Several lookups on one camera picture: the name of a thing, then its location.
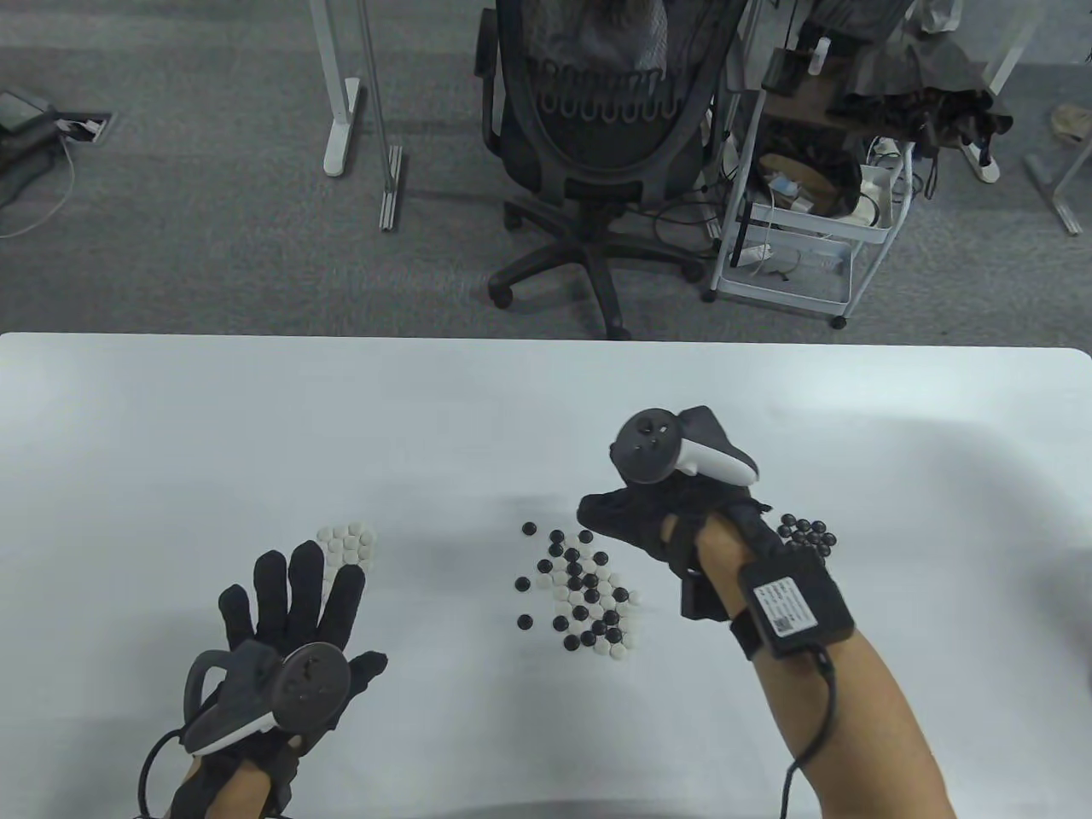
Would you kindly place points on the black crumpled cloth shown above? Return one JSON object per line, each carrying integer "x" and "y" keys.
{"x": 921, "y": 85}

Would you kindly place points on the small white bottle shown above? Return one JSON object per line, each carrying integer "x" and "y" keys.
{"x": 822, "y": 55}

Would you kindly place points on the dark grey left hand controller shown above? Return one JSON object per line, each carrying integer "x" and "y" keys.
{"x": 311, "y": 687}

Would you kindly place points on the black phone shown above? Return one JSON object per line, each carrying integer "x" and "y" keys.
{"x": 785, "y": 72}

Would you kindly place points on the person's left forearm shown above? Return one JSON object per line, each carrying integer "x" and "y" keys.
{"x": 239, "y": 793}

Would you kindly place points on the group of white go stones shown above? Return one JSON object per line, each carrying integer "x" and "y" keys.
{"x": 350, "y": 546}

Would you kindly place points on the grey desk leg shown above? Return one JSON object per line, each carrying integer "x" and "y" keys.
{"x": 1062, "y": 200}

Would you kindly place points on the person's left hand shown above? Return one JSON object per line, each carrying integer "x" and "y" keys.
{"x": 290, "y": 614}

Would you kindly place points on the white power strip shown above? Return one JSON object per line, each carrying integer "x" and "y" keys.
{"x": 751, "y": 254}

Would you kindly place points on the person's right forearm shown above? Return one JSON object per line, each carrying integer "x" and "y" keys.
{"x": 862, "y": 734}

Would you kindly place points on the white power adapter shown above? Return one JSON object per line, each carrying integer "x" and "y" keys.
{"x": 877, "y": 192}

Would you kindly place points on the beige shoe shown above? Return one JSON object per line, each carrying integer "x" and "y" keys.
{"x": 1073, "y": 121}

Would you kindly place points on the white wheeled utility cart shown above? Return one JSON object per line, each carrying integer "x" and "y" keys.
{"x": 819, "y": 286}

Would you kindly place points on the white slanted desk leg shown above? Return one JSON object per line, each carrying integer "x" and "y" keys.
{"x": 1011, "y": 51}

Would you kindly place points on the grey white right hand controller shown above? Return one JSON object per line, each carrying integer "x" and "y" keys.
{"x": 646, "y": 444}

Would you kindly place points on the pile of mixed go stones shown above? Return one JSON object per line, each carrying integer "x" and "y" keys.
{"x": 589, "y": 597}

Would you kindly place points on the black mesh office chair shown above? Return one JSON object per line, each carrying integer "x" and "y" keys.
{"x": 597, "y": 145}

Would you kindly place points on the floor socket box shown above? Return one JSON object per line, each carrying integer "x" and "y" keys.
{"x": 85, "y": 128}

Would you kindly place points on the group of black go stones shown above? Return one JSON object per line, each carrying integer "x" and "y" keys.
{"x": 810, "y": 533}

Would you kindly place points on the aluminium profile post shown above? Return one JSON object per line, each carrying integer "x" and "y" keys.
{"x": 391, "y": 188}

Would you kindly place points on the black right wrist sensor box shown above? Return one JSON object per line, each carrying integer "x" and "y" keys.
{"x": 793, "y": 601}

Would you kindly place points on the black and tan bag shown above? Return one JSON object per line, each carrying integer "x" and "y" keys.
{"x": 840, "y": 183}

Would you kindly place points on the person's right hand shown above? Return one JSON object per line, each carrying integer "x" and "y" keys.
{"x": 648, "y": 512}

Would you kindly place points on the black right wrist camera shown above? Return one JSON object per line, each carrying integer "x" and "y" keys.
{"x": 704, "y": 599}

